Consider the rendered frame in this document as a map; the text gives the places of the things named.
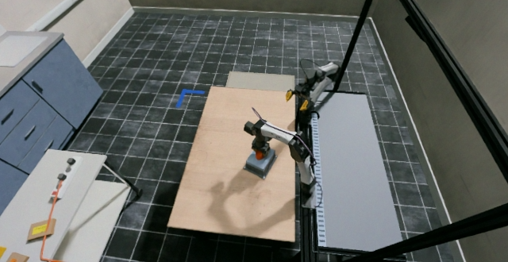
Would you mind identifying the light blue flat plate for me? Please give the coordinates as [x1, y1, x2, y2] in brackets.
[246, 148, 275, 171]

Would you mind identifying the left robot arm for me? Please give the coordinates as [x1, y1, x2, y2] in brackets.
[244, 118, 317, 208]

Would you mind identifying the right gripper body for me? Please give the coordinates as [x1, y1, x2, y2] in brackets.
[286, 87, 311, 109]

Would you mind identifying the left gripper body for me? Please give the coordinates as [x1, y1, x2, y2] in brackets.
[251, 138, 270, 156]

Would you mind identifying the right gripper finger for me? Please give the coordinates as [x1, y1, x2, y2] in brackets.
[285, 91, 292, 102]
[300, 100, 308, 110]

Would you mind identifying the orange-brown peg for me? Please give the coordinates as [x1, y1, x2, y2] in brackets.
[256, 150, 264, 160]

